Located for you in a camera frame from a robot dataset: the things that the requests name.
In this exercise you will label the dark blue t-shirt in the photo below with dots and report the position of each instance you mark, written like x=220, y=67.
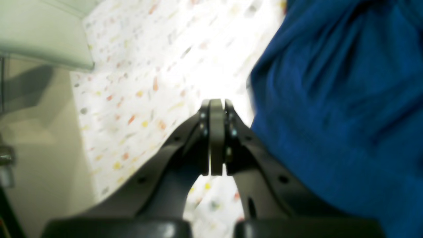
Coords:
x=338, y=96

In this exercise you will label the terrazzo patterned tablecloth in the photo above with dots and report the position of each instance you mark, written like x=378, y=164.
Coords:
x=155, y=62

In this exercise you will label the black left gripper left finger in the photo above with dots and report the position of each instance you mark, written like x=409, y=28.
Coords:
x=151, y=203

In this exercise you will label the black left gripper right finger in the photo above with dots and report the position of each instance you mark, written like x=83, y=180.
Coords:
x=276, y=204

